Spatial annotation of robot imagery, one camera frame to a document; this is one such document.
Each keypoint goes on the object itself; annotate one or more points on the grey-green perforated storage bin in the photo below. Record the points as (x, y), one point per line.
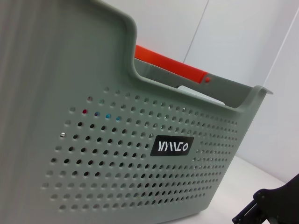
(116, 116)

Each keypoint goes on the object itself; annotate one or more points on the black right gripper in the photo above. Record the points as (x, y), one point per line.
(285, 200)

